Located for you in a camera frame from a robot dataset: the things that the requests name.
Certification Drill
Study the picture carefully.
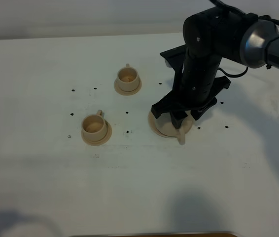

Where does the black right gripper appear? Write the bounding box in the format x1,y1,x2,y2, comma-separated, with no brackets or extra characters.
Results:
151,45,230,129

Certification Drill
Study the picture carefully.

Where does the beige ceramic teapot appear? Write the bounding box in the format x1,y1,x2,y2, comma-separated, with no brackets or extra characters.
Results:
153,110,194,146

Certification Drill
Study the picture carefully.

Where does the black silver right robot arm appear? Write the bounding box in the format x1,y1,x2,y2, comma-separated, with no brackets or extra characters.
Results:
151,0,279,129

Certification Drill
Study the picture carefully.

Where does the large beige teapot saucer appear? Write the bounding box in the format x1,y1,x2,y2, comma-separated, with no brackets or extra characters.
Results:
148,110,194,139

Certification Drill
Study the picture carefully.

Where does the far beige teacup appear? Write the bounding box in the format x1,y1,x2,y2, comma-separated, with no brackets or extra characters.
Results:
117,64,139,91

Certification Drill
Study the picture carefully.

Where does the beige teacup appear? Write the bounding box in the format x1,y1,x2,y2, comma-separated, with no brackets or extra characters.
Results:
117,64,139,91
82,110,107,142

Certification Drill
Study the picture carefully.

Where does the near beige cup saucer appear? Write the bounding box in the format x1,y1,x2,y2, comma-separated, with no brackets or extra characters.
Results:
81,120,112,146

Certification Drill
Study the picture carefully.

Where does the beige cup saucer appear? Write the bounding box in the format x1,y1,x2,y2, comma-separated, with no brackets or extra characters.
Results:
114,79,142,96
81,120,112,146

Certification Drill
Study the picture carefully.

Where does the far beige cup saucer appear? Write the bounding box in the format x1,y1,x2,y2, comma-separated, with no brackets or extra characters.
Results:
114,79,142,96

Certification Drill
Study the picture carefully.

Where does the near beige teacup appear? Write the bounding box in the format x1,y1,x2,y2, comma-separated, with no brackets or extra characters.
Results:
82,110,107,142

